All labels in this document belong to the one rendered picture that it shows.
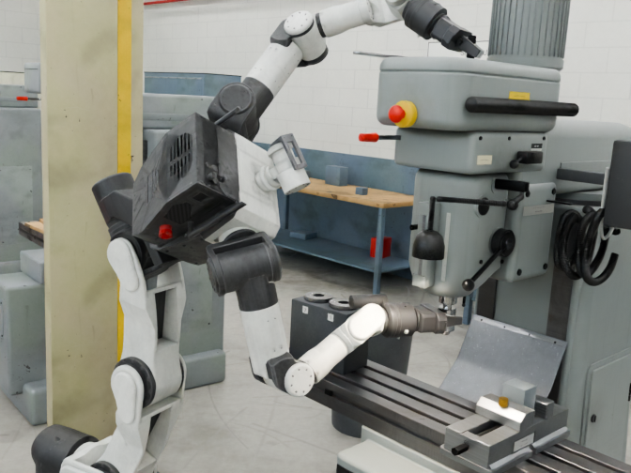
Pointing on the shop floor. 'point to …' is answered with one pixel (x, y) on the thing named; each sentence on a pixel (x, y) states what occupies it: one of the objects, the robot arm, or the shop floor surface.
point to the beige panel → (97, 85)
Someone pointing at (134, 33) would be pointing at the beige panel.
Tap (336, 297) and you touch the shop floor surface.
